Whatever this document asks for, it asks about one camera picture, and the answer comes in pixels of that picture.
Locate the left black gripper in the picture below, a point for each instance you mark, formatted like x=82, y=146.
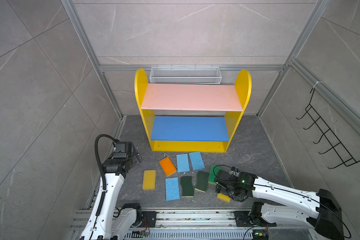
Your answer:
x=135, y=158

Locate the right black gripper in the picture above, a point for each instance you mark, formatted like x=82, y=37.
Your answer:
x=220, y=190

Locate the yellow sponge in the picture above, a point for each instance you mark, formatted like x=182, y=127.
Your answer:
x=149, y=180
x=224, y=198

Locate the dark green sponge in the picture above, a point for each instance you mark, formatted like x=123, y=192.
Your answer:
x=187, y=187
x=202, y=181

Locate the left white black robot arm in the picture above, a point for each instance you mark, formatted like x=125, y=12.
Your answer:
x=101, y=224

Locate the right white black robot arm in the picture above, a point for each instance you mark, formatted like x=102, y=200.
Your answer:
x=281, y=205

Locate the yellow pink blue shelf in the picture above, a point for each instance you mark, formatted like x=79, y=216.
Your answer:
x=191, y=118

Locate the light green sponge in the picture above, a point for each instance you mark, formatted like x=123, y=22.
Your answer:
x=214, y=170

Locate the orange sponge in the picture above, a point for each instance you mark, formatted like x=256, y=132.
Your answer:
x=167, y=166

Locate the blue sponge upper right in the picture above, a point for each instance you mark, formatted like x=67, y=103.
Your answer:
x=197, y=161

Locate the blue sponge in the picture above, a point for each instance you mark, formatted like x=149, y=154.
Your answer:
x=197, y=161
x=172, y=189
x=183, y=163

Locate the blue sponge upper left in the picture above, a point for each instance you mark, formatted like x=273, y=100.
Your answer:
x=183, y=163

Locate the blue sponge lower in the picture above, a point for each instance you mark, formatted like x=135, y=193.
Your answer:
x=172, y=189

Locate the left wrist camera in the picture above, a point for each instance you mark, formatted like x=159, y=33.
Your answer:
x=123, y=148

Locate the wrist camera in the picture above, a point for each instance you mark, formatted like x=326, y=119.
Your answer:
x=123, y=148
x=234, y=171

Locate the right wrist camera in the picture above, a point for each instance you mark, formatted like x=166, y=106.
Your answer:
x=234, y=171

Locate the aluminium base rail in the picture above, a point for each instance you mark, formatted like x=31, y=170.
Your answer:
x=220, y=224

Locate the white wire mesh basket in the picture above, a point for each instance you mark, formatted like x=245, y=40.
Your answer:
x=186, y=75

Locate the black wire hook rack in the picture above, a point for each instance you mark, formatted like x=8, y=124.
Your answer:
x=326, y=132

